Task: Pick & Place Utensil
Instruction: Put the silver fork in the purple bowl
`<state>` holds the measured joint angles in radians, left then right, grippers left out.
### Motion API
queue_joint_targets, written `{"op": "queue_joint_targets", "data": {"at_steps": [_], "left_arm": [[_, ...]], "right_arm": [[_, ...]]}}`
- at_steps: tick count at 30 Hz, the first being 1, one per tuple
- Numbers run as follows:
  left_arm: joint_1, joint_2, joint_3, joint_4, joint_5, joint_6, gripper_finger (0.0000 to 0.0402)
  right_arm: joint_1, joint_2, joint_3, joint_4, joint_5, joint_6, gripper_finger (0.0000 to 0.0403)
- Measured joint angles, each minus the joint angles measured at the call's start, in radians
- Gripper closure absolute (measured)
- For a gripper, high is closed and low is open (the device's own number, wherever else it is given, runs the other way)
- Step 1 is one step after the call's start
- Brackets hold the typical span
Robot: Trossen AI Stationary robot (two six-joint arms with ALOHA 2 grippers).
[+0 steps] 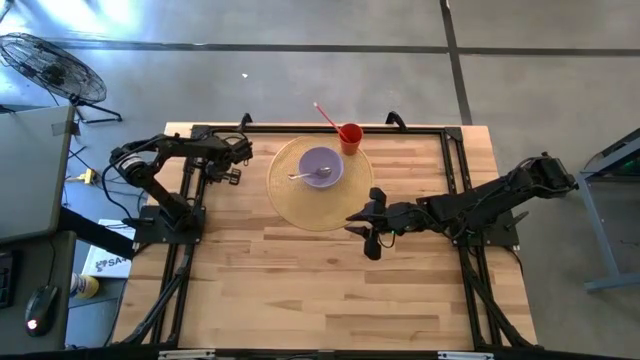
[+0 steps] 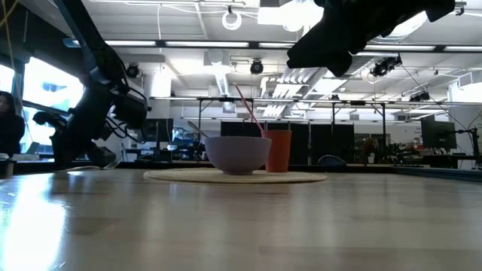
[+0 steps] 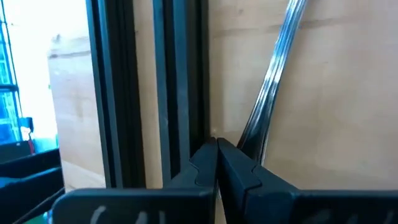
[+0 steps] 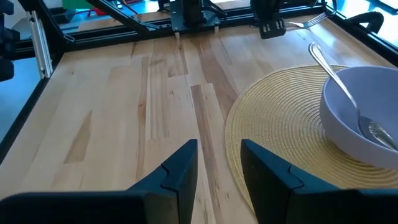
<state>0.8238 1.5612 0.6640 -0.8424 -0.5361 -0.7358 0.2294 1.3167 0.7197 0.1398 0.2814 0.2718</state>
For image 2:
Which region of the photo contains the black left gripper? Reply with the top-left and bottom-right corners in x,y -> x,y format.
51,84 -> 118,171

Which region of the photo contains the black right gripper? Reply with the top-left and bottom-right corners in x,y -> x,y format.
286,0 -> 456,78

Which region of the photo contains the clear plastic fork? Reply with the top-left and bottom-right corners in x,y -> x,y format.
56,160 -> 121,172

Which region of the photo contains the pink plastic utensil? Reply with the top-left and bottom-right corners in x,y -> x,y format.
233,84 -> 265,132

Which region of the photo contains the orange ribbed plastic cup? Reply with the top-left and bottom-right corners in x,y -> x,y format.
260,129 -> 293,173

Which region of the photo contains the lavender plastic bowl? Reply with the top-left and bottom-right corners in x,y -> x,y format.
203,135 -> 273,176

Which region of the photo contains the long ceiling light bar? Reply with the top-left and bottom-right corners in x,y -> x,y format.
363,44 -> 482,53
104,40 -> 295,49

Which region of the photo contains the black computer monitor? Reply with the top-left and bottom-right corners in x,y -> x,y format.
420,114 -> 458,150
145,117 -> 175,143

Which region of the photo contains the person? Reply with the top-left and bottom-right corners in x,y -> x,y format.
0,90 -> 26,159
361,137 -> 380,163

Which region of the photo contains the black partition panel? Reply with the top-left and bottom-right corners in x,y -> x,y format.
220,121 -> 355,166

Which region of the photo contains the dark office chair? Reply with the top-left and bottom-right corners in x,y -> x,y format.
316,154 -> 347,166

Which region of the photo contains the round woven placemat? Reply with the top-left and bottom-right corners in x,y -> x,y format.
142,167 -> 328,184

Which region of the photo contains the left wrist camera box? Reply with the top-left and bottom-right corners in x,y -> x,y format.
111,89 -> 151,132

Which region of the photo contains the grey short post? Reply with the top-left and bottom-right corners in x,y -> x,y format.
0,160 -> 17,178

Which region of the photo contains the black metal rig frame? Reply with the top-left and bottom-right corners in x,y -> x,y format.
195,96 -> 389,166

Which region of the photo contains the white cable coil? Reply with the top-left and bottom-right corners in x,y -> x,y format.
221,10 -> 243,32

